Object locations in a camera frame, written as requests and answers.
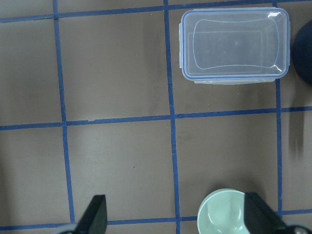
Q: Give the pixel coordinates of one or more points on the clear plastic food container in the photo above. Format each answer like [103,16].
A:
[233,46]

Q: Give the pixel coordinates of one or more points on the green bowl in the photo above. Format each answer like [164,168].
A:
[222,212]

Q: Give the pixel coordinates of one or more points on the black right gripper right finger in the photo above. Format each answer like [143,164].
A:
[259,218]

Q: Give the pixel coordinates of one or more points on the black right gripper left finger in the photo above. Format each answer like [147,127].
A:
[94,219]

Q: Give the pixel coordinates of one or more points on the dark blue saucepan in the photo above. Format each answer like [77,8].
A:
[302,53]

